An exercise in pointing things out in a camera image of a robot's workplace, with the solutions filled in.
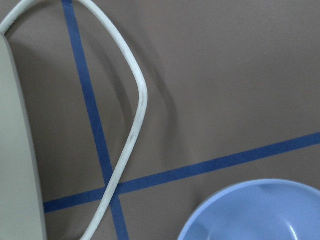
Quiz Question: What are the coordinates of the blue bowl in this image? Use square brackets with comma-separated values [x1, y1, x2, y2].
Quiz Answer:
[178, 179, 320, 240]

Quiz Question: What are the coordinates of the white and chrome toaster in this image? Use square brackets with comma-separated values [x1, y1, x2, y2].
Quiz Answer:
[0, 34, 47, 240]

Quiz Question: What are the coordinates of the white toaster power cable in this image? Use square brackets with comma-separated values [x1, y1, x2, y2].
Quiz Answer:
[0, 0, 149, 240]

